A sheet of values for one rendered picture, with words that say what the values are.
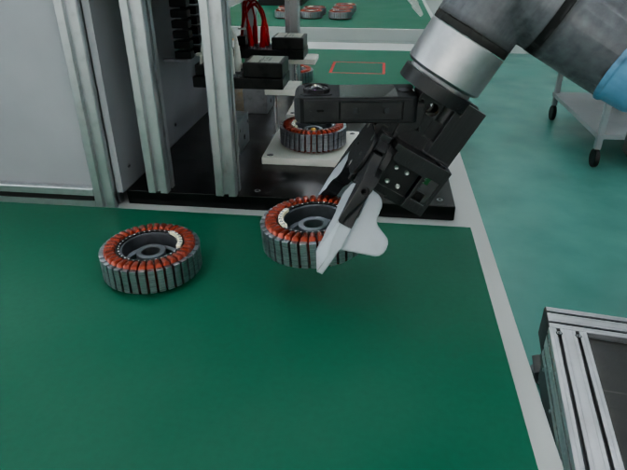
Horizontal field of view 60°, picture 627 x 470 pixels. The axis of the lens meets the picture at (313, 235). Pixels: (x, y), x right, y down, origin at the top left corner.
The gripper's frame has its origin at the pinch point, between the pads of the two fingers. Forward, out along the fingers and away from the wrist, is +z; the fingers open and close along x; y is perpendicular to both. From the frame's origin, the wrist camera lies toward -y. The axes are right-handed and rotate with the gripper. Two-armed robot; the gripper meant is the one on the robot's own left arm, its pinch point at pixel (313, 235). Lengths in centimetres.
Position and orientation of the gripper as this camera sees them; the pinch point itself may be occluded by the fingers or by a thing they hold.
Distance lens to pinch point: 58.7
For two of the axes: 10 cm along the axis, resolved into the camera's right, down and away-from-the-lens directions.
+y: 8.7, 4.4, 2.3
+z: -4.9, 7.6, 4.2
